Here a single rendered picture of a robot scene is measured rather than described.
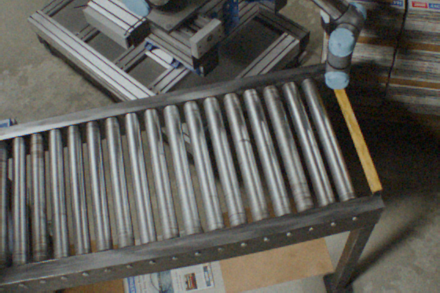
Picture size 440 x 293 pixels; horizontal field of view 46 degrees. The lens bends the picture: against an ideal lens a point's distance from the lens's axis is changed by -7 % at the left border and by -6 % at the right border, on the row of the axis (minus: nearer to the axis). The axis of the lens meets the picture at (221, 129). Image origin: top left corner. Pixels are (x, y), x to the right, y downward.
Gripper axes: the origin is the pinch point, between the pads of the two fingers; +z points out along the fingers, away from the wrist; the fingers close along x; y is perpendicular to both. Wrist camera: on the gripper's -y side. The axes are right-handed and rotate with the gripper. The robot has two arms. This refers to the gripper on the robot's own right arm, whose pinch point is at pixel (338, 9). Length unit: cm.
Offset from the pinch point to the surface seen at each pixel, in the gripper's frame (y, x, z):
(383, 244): -85, -32, -51
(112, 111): -5, 70, -48
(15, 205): -5, 92, -85
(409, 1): -2.8, -27.0, 10.7
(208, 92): -5, 40, -38
